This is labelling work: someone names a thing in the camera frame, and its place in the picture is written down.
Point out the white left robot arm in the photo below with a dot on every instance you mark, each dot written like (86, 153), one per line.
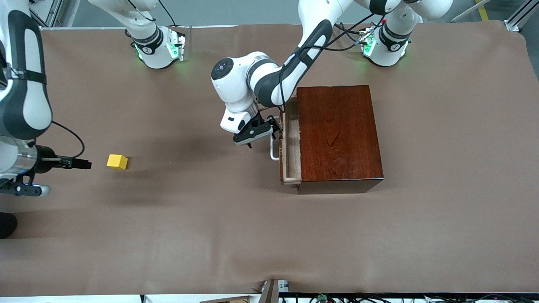
(236, 84)

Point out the yellow block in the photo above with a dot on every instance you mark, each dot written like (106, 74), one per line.
(117, 162)

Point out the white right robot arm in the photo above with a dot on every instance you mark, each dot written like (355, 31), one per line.
(25, 105)

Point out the green connector plug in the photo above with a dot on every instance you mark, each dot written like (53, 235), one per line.
(323, 298)

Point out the dark red-brown wooden cabinet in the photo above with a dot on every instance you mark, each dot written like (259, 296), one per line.
(337, 134)

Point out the aluminium frame profile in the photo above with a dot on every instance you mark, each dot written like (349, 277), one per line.
(516, 21)
(54, 12)

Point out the metal bracket with post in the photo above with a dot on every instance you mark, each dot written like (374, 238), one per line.
(271, 291)

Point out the table cover mat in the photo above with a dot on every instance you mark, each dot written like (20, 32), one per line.
(210, 231)

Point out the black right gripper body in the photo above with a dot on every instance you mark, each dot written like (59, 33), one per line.
(44, 159)

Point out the black rounded object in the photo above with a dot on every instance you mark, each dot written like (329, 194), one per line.
(7, 225)

